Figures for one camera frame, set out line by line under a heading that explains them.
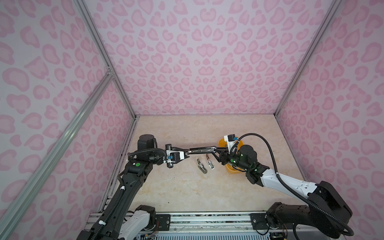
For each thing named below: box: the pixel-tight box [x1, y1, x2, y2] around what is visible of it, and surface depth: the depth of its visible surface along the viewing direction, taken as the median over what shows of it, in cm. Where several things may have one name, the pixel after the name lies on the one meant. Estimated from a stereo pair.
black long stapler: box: [188, 146, 217, 154], surface depth 78 cm
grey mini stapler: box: [196, 158, 208, 174], surface depth 92 cm
